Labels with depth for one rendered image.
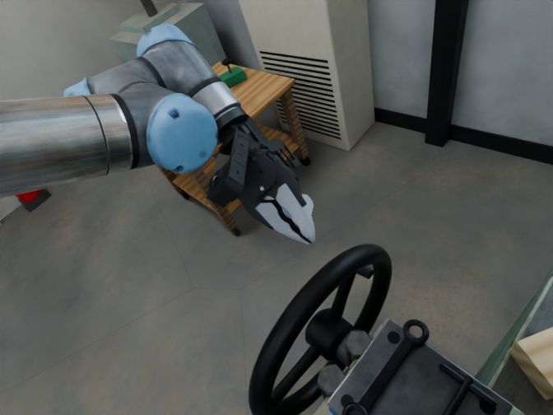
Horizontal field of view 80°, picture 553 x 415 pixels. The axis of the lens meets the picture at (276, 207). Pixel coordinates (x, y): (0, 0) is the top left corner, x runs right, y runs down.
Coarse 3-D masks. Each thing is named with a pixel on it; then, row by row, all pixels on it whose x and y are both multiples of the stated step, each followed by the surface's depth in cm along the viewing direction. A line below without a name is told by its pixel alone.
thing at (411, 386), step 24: (384, 336) 27; (360, 360) 27; (384, 360) 26; (408, 360) 26; (432, 360) 25; (360, 384) 26; (408, 384) 25; (432, 384) 24; (456, 384) 24; (480, 384) 24; (336, 408) 25; (384, 408) 24; (408, 408) 24; (432, 408) 23; (480, 408) 23; (504, 408) 22
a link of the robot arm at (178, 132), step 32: (64, 96) 29; (96, 96) 30; (128, 96) 31; (160, 96) 32; (0, 128) 24; (32, 128) 25; (64, 128) 27; (96, 128) 28; (128, 128) 30; (160, 128) 30; (192, 128) 32; (0, 160) 24; (32, 160) 25; (64, 160) 27; (96, 160) 29; (128, 160) 31; (160, 160) 31; (192, 160) 33; (0, 192) 25
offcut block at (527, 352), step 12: (540, 336) 30; (552, 336) 30; (516, 348) 31; (528, 348) 30; (540, 348) 29; (552, 348) 29; (516, 360) 32; (528, 360) 29; (540, 360) 29; (552, 360) 29; (528, 372) 30; (540, 372) 28; (552, 372) 28; (540, 384) 29; (552, 384) 28; (552, 396) 28
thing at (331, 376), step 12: (348, 336) 31; (360, 336) 31; (348, 348) 30; (360, 348) 30; (348, 360) 33; (324, 372) 29; (336, 372) 29; (324, 384) 29; (336, 384) 29; (324, 396) 31
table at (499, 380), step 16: (544, 288) 35; (544, 304) 34; (528, 320) 34; (544, 320) 33; (512, 336) 38; (528, 336) 33; (496, 368) 32; (512, 368) 32; (496, 384) 31; (512, 384) 31; (528, 384) 31; (512, 400) 30; (528, 400) 30; (544, 400) 30
